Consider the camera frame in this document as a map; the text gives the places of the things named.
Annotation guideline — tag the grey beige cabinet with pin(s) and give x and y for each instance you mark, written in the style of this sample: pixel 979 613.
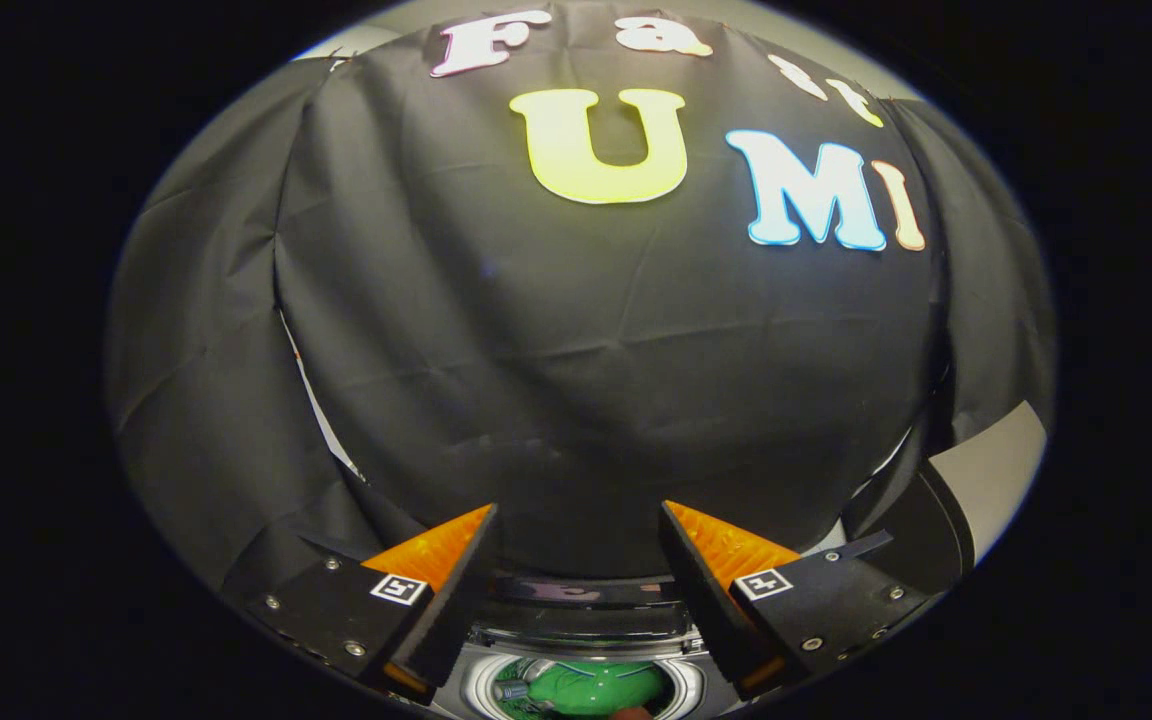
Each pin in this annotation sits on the grey beige cabinet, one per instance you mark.
pixel 996 470

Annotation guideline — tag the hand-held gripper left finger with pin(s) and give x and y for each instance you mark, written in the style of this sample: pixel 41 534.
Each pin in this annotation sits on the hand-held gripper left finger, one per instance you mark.
pixel 451 590

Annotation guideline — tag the green polo shirt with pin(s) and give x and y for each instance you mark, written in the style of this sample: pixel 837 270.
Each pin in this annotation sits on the green polo shirt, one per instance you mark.
pixel 596 688

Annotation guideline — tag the grey washing machine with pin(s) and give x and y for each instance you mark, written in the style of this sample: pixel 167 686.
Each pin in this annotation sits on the grey washing machine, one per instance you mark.
pixel 476 690

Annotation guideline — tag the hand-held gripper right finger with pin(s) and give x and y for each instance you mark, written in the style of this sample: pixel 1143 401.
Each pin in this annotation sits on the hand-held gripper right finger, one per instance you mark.
pixel 701 590

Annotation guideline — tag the black backdrop cloth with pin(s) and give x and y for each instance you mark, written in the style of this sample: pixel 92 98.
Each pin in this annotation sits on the black backdrop cloth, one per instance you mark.
pixel 536 380

